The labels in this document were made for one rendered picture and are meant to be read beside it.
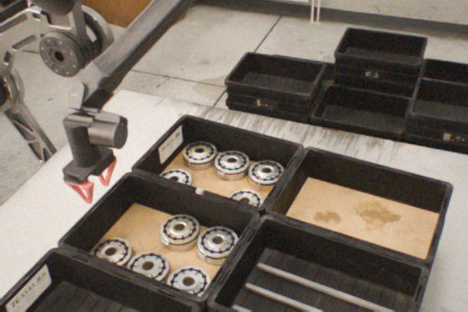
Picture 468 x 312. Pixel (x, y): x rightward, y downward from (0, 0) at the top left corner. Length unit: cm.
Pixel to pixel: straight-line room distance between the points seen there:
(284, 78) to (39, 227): 145
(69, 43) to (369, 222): 96
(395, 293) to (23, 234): 106
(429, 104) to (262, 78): 77
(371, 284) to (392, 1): 319
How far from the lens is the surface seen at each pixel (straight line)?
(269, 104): 256
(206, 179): 167
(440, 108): 268
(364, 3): 444
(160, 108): 224
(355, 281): 142
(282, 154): 166
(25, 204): 192
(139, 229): 155
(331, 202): 160
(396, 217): 159
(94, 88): 119
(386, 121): 274
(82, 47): 172
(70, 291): 146
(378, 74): 282
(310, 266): 144
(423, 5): 438
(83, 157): 123
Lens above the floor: 191
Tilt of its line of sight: 37 degrees down
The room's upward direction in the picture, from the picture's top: 3 degrees counter-clockwise
